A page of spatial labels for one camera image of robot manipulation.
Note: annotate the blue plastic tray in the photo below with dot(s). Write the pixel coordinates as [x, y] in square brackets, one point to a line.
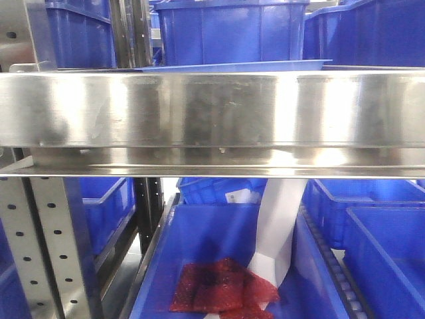
[267, 66]

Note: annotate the blue crate lower rear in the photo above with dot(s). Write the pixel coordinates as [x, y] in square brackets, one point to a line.
[223, 190]

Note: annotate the blue bin lower centre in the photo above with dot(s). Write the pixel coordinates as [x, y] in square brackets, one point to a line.
[207, 233]

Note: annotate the blue bin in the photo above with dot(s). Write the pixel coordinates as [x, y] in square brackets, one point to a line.
[207, 233]
[384, 251]
[326, 201]
[367, 33]
[107, 201]
[216, 32]
[82, 33]

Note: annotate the white paper strip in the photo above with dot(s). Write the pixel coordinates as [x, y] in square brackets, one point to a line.
[274, 231]

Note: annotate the blue bin lower right rear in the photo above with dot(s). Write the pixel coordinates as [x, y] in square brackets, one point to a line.
[326, 201]

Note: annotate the blue bin lower left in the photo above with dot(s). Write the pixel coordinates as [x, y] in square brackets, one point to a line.
[107, 201]

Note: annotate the blue bin upper centre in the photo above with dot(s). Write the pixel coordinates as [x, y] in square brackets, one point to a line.
[216, 32]

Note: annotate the blue bin upper left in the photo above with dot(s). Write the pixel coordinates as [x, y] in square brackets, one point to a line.
[82, 33]

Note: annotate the blue bin lower right front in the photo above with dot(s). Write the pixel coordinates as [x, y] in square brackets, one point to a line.
[384, 251]

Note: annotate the blue bin upper right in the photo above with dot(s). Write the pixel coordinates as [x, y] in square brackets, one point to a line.
[367, 33]

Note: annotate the stainless steel shelf rail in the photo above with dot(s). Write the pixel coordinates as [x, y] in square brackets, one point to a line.
[341, 122]

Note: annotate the black perforated rear post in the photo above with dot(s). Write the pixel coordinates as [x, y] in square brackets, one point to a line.
[149, 206]

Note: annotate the perforated steel shelf post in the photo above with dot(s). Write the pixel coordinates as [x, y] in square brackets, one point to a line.
[42, 213]

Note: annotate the roller track rail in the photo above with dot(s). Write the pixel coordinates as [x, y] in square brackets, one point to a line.
[349, 294]

